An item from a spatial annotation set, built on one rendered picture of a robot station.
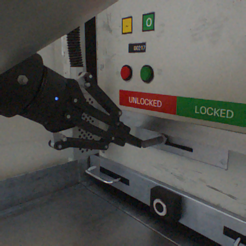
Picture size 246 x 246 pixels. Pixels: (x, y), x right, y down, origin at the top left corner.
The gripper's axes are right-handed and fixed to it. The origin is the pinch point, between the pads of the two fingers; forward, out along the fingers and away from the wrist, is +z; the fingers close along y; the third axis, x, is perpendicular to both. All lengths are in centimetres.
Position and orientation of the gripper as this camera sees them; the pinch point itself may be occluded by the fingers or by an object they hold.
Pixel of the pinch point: (125, 137)
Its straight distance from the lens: 48.7
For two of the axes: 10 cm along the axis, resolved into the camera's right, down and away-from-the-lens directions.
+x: 6.6, 1.7, -7.3
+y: -3.7, 9.2, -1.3
